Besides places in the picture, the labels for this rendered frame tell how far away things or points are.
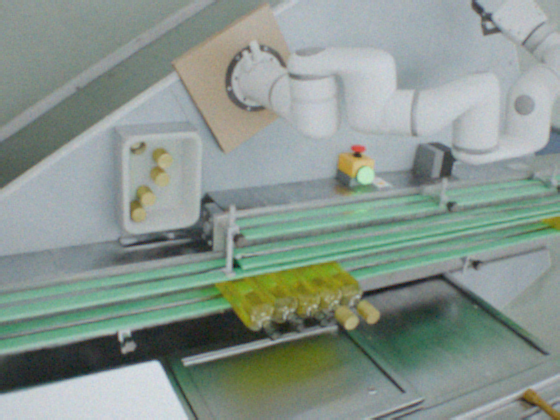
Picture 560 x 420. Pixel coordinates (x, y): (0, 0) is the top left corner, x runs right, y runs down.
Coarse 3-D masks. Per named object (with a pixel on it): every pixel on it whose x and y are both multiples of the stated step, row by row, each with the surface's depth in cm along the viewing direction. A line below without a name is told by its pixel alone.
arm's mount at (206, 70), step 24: (240, 24) 127; (264, 24) 130; (192, 48) 126; (216, 48) 127; (240, 48) 129; (264, 48) 131; (288, 48) 135; (192, 72) 126; (216, 72) 129; (192, 96) 129; (216, 96) 131; (216, 120) 134; (240, 120) 137; (264, 120) 140
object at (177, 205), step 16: (128, 144) 119; (160, 144) 130; (176, 144) 132; (192, 144) 129; (128, 160) 128; (144, 160) 130; (176, 160) 134; (192, 160) 130; (128, 176) 122; (144, 176) 132; (176, 176) 135; (192, 176) 132; (128, 192) 124; (160, 192) 135; (176, 192) 137; (192, 192) 133; (128, 208) 125; (144, 208) 135; (160, 208) 137; (176, 208) 138; (192, 208) 134; (128, 224) 127; (144, 224) 131; (160, 224) 131; (176, 224) 133; (192, 224) 135
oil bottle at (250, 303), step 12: (228, 288) 132; (240, 288) 129; (252, 288) 130; (228, 300) 133; (240, 300) 126; (252, 300) 125; (264, 300) 126; (240, 312) 127; (252, 312) 122; (264, 312) 123; (252, 324) 123
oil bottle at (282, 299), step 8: (272, 272) 136; (256, 280) 132; (264, 280) 132; (272, 280) 132; (280, 280) 133; (264, 288) 129; (272, 288) 129; (280, 288) 130; (272, 296) 127; (280, 296) 127; (288, 296) 127; (272, 304) 126; (280, 304) 125; (288, 304) 125; (296, 304) 126; (280, 312) 125; (280, 320) 126
